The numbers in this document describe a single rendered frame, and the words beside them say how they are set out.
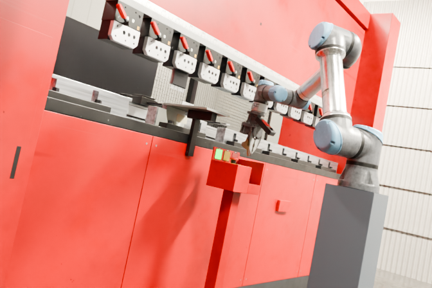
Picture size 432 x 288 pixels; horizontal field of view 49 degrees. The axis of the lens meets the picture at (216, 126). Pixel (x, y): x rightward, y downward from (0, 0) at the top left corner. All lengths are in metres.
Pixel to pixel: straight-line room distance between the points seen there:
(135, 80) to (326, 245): 1.56
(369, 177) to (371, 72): 2.51
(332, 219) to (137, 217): 0.81
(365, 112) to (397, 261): 2.00
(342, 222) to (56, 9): 1.19
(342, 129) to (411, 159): 3.88
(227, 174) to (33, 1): 1.09
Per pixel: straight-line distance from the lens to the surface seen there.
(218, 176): 2.15
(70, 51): 2.54
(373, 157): 1.80
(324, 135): 1.71
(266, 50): 2.92
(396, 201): 5.56
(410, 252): 5.53
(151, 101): 2.47
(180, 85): 2.35
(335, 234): 1.77
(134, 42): 2.08
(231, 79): 2.62
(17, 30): 1.53
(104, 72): 2.68
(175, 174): 2.18
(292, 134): 4.39
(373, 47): 4.30
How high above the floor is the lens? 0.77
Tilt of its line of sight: 4 degrees up
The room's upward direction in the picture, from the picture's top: 11 degrees clockwise
